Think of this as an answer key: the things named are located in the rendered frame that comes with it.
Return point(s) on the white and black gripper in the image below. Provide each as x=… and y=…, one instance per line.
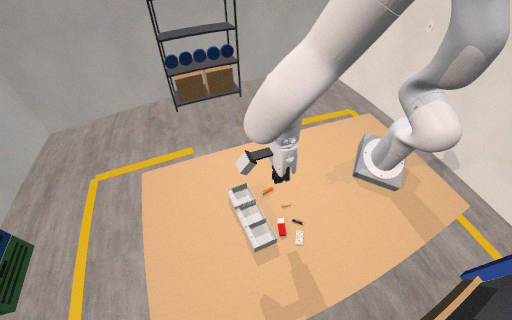
x=281, y=160

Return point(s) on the white domino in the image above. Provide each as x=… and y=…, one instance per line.
x=299, y=238

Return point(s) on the red and white eraser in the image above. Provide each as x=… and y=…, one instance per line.
x=281, y=227

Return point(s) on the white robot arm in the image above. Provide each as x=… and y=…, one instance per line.
x=345, y=30

